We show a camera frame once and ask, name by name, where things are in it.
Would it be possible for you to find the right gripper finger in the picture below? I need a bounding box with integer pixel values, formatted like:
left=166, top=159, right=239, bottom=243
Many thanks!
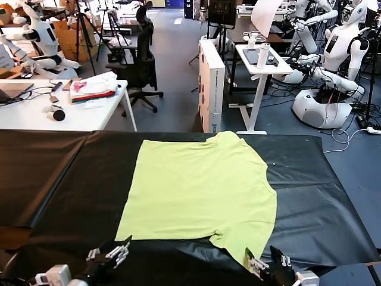
left=244, top=246, right=270, bottom=281
left=269, top=245, right=292, bottom=269

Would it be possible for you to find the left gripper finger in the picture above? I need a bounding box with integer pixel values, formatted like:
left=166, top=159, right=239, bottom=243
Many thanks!
left=105, top=234, right=133, bottom=268
left=86, top=243, right=113, bottom=263

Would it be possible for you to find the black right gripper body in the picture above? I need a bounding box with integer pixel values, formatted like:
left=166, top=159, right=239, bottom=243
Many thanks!
left=261, top=262, right=300, bottom=286

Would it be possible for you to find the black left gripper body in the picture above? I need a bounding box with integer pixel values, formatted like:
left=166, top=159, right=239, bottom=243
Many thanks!
left=80, top=257, right=120, bottom=286

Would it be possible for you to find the yellow-green t-shirt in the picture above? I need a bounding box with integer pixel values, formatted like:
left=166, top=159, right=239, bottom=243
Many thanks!
left=114, top=130, right=278, bottom=267

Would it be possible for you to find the stack of folded clothes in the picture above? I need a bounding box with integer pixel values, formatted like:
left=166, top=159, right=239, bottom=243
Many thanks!
left=68, top=70, right=120, bottom=105

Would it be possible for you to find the matte dark table cover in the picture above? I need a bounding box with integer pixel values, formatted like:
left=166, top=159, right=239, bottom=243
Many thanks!
left=0, top=128, right=93, bottom=229

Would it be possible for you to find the black foam ball controller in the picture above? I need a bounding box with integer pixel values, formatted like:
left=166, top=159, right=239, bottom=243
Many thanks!
left=41, top=104, right=66, bottom=122

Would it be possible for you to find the white plastic packet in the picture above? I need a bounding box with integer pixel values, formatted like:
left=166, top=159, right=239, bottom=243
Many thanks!
left=82, top=100, right=105, bottom=110

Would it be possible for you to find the long white desk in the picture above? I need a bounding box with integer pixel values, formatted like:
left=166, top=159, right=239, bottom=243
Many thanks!
left=0, top=77, right=138, bottom=132

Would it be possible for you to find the tall white carton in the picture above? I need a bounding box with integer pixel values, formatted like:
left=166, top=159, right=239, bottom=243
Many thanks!
left=198, top=38, right=226, bottom=133

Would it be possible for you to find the grey laptop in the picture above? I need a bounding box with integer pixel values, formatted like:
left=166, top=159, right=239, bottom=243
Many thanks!
left=0, top=82, right=35, bottom=104

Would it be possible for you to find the black office chair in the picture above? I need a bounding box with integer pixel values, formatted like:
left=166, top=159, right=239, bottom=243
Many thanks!
left=105, top=1, right=164, bottom=117

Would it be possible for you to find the small white standing desk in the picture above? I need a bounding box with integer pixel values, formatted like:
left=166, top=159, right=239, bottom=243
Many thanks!
left=228, top=43, right=294, bottom=135

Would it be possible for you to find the black light stand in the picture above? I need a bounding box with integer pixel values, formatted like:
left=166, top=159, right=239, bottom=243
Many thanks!
left=355, top=26, right=381, bottom=128

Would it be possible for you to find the white bottle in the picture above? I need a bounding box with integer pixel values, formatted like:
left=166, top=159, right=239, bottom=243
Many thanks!
left=257, top=42, right=270, bottom=69

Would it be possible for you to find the dark tablet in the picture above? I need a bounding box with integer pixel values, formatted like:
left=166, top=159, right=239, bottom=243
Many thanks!
left=242, top=47, right=280, bottom=66

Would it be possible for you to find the brown cardboard box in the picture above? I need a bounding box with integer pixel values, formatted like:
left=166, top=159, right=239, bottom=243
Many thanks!
left=52, top=19, right=99, bottom=63

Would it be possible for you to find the white humanoid robot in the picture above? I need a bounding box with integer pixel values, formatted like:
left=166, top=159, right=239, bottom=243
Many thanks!
left=0, top=0, right=82, bottom=79
left=285, top=0, right=339, bottom=55

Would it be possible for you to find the white curved paper sheet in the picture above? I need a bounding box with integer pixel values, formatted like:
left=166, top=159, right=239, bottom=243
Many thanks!
left=251, top=0, right=282, bottom=38

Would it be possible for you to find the black monitor on stand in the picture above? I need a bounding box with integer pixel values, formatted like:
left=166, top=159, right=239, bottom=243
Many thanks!
left=205, top=0, right=239, bottom=87

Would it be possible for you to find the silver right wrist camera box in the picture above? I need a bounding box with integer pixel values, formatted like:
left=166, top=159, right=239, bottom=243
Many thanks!
left=295, top=270, right=321, bottom=286

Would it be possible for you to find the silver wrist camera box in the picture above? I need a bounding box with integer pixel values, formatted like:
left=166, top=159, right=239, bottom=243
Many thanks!
left=35, top=264, right=72, bottom=286
left=295, top=270, right=321, bottom=286

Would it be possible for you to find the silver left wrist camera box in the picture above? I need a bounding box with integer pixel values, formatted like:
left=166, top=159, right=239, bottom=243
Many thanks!
left=35, top=264, right=72, bottom=286

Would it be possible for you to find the white floor cable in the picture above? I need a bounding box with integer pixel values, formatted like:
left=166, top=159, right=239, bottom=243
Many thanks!
left=323, top=127, right=373, bottom=154

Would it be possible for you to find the black camera tripod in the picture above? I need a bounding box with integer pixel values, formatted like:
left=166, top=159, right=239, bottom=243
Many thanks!
left=67, top=0, right=105, bottom=76
left=98, top=7, right=132, bottom=56

